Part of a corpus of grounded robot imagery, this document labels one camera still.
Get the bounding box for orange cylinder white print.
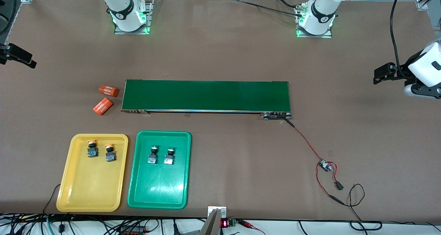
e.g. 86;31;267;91
93;98;114;116
99;84;120;98

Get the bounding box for yellow push button switch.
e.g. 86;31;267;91
104;144;117;162
86;139;98;158

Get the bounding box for yellow plastic tray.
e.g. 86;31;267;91
56;134;129;213

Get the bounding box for green conveyor belt unit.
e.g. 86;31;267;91
120;79;293;121

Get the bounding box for green plastic tray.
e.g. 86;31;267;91
127;130;192;209

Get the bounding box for red clip lead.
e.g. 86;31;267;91
238;220;266;235

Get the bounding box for power strip red switches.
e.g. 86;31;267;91
117;226;147;235

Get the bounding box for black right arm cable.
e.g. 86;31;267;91
0;0;18;35

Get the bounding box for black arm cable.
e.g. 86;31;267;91
0;0;18;35
390;0;410;72

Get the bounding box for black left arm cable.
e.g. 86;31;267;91
390;0;410;72

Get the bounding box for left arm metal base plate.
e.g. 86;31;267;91
296;2;333;39

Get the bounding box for red black twin wire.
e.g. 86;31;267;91
285;119;346;205

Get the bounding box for black looped cable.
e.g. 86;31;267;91
345;183;383;232

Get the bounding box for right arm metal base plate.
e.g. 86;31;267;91
114;0;153;35

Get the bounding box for black base supply cable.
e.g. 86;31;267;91
239;0;305;18

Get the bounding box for thin black cable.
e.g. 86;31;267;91
43;184;62;215

